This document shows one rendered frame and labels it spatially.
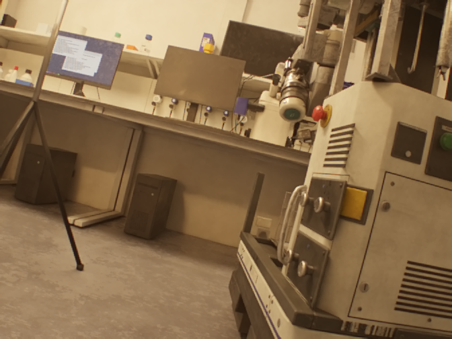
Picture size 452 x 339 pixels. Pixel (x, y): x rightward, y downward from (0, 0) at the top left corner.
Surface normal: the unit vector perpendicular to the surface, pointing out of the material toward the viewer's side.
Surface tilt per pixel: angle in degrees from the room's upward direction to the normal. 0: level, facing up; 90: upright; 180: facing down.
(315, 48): 106
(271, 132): 90
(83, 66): 86
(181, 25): 90
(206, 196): 90
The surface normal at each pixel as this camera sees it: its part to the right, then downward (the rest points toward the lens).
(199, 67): -0.05, -0.11
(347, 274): -0.61, -0.18
